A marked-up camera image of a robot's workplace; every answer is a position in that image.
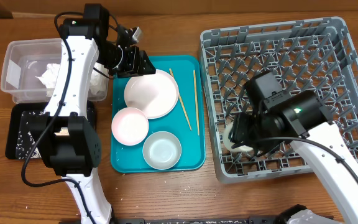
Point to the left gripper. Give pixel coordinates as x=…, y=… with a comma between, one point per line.
x=135, y=65

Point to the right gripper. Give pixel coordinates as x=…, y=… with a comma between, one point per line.
x=243, y=117

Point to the pale green plastic cup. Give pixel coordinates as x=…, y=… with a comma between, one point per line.
x=228, y=143

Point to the small pink bowl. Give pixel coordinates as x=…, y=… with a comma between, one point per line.
x=129, y=126

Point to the grey-blue bowl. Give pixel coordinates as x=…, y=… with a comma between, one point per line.
x=162, y=150

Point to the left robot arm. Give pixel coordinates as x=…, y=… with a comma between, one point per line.
x=63, y=135

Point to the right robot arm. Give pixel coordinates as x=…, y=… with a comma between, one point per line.
x=304, y=122

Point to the grey dishwasher rack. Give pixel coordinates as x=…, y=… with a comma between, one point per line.
x=313, y=54

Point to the left wooden chopstick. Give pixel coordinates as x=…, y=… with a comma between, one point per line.
x=182, y=103

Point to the wooden chopstick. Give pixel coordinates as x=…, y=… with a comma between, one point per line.
x=196, y=103
x=182, y=103

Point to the large white plate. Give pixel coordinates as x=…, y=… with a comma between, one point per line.
x=155, y=95

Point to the right wooden chopstick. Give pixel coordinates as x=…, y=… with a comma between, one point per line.
x=196, y=103

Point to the clear plastic storage bin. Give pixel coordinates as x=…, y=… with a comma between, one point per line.
x=24, y=61

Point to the black rectangular tray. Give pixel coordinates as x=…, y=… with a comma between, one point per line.
x=20, y=139

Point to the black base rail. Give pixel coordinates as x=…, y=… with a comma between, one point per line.
x=295, y=214

